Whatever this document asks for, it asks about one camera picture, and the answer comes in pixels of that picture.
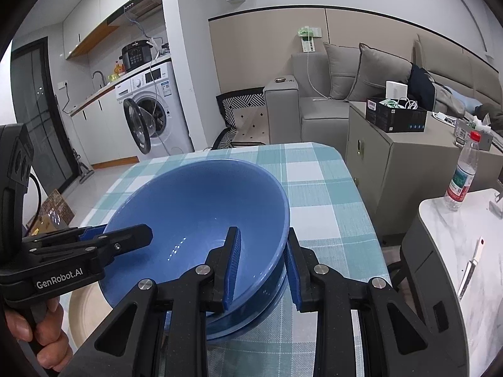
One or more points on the grey sofa cushion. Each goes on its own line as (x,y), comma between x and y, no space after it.
(377,74)
(340,70)

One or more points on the white kitchen cabinets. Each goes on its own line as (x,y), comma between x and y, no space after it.
(102,8)
(102,133)

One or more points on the white washing machine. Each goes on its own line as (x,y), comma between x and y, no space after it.
(169,125)

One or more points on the brown cardboard box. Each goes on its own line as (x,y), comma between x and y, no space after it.
(47,223)

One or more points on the kitchen knife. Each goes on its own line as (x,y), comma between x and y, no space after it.
(469,271)

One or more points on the brown patterned flat box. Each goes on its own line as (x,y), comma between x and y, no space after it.
(59,206)

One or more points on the person's left hand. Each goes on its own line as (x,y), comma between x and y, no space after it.
(51,345)

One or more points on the cream plate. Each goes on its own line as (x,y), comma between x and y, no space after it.
(88,314)

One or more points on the steel range hood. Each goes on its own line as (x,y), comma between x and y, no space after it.
(137,6)

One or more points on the large blue bowl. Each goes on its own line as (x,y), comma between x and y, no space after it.
(188,204)

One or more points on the white lower kitchen cabinets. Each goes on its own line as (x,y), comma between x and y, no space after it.
(102,133)

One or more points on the grey sofa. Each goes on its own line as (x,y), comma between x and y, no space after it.
(314,118)

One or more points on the tissue box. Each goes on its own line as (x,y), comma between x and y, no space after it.
(473,135)

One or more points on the upright vacuum cleaner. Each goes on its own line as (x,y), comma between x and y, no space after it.
(83,169)

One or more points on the small white box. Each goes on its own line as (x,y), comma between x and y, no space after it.
(396,90)

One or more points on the teal checked tablecloth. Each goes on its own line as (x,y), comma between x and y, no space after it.
(322,204)

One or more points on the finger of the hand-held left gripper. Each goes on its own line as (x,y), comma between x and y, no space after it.
(92,233)
(129,239)

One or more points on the clear water bottle red cap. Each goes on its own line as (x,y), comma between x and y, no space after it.
(461,176)

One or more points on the white upper kitchen cabinets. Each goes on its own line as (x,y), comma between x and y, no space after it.
(102,8)

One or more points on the grey side cabinet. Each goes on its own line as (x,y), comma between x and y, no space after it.
(393,172)

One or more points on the dark glass sliding door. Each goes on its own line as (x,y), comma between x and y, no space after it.
(43,118)

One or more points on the grey cloth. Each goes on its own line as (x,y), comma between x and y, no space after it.
(452,100)

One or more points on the black cardboard box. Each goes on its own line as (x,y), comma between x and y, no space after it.
(397,119)

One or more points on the green wall charger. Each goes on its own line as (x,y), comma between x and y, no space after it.
(308,39)

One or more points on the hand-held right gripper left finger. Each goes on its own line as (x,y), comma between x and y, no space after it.
(234,269)

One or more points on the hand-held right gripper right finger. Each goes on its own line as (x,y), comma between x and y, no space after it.
(294,273)

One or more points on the navy pillow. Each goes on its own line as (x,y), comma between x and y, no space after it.
(421,86)

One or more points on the steel kitchen faucet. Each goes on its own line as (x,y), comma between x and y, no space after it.
(98,80)

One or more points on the black pressure cooker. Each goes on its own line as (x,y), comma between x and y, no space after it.
(137,57)

